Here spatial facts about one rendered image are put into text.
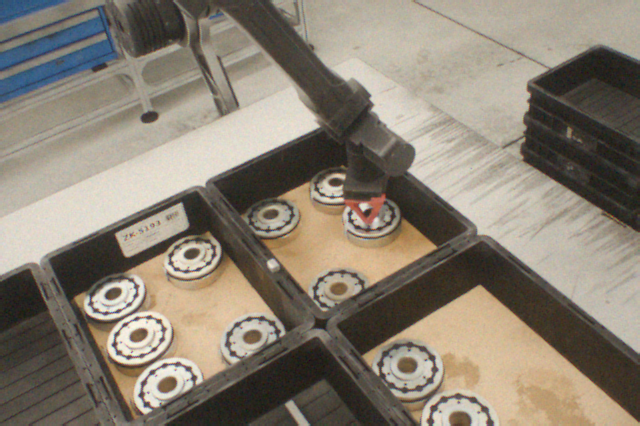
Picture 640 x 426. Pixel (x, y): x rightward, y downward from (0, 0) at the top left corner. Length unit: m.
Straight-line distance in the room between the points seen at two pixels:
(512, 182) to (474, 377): 0.61
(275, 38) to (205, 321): 0.50
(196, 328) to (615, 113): 1.40
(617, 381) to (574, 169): 1.11
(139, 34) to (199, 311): 0.91
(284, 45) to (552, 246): 0.74
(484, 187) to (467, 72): 1.72
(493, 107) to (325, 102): 2.05
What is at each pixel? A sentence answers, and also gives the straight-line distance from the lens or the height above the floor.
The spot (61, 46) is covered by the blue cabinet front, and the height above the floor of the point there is 0.45.
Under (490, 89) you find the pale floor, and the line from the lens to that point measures 3.12.
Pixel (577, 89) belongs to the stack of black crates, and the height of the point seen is 0.49.
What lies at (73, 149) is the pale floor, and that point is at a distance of 3.20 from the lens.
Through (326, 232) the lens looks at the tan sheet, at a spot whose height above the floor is 0.83.
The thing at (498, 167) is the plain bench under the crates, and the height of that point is 0.70.
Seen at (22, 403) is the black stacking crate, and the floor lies 0.83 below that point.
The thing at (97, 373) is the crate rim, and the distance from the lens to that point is 1.04.
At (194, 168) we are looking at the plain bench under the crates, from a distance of 1.70.
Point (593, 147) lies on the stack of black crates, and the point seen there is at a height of 0.51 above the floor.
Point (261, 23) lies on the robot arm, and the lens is 0.86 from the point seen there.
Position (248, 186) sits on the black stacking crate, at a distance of 1.31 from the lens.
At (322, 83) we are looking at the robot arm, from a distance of 0.98.
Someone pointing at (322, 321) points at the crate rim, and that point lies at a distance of 1.02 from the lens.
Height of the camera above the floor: 1.71
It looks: 43 degrees down
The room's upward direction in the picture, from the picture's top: 9 degrees counter-clockwise
